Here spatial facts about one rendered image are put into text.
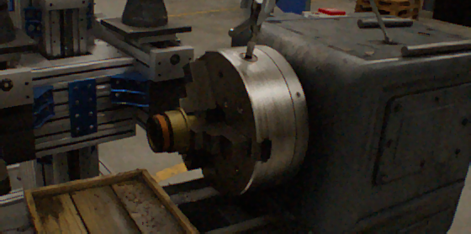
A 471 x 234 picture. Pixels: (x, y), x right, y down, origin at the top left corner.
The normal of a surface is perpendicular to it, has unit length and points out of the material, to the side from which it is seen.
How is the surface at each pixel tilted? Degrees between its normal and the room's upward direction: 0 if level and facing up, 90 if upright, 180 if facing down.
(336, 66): 41
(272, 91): 47
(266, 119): 66
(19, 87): 90
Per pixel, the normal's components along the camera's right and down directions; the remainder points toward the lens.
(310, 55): -0.52, -0.62
